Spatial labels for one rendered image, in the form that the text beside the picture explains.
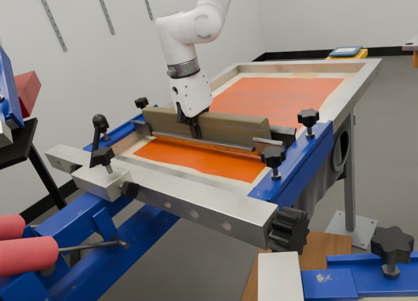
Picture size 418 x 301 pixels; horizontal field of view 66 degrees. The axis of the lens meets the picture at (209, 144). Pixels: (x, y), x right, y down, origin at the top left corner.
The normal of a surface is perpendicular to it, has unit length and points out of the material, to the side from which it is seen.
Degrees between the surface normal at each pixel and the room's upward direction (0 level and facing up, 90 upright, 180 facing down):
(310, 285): 0
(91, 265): 0
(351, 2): 90
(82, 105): 90
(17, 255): 69
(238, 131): 90
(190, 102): 89
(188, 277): 0
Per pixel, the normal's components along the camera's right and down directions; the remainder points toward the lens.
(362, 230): -0.22, -0.86
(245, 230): -0.60, 0.50
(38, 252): 0.77, -0.33
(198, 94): 0.77, 0.14
